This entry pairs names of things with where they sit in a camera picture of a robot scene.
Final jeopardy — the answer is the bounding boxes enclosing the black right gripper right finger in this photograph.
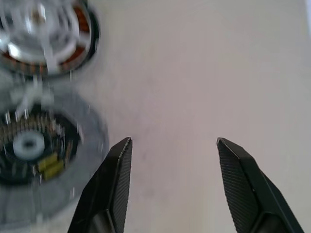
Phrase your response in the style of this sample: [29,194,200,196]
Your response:
[216,137,306,233]

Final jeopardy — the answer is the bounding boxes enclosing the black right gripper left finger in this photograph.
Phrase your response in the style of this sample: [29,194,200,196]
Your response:
[67,137,133,233]

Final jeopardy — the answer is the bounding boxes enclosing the motor cover with circuit board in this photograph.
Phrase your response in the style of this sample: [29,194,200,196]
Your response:
[0,80,110,233]

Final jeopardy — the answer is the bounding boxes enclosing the motor stator housing copper coils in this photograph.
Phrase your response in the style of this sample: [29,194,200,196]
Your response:
[0,0,102,79]

